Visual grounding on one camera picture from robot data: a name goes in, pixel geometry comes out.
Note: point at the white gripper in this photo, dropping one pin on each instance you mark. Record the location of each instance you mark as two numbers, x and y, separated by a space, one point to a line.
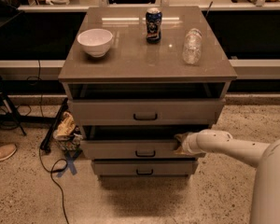
188 145

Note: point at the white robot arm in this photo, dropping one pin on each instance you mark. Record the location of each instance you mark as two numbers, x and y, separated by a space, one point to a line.
264 157

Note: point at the grey top drawer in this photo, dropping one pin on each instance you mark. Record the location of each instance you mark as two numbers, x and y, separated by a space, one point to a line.
146 112

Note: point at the grey drawer cabinet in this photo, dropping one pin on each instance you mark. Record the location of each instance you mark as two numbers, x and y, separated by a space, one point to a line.
133 69

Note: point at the clear plastic water bottle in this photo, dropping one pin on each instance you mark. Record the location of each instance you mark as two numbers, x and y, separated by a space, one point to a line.
192 49

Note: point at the patterned small box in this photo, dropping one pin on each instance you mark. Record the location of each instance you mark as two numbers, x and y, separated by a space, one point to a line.
69 143

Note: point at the blue tape cross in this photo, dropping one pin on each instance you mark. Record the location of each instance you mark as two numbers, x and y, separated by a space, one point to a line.
70 157

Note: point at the crumpled snack bag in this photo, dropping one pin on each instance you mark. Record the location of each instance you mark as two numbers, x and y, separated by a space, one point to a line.
65 128

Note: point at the blue soda can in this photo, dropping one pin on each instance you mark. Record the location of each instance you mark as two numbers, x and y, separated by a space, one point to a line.
153 24

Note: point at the white ceramic bowl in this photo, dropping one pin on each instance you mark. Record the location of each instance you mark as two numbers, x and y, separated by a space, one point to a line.
95 42

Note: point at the black power strip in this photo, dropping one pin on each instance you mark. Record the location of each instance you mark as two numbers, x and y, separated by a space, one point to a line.
45 143

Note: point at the black tripod stand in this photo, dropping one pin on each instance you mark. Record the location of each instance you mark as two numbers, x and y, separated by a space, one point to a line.
12 114

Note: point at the tan shoe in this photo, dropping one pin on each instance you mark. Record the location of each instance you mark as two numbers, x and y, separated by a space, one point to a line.
6 151

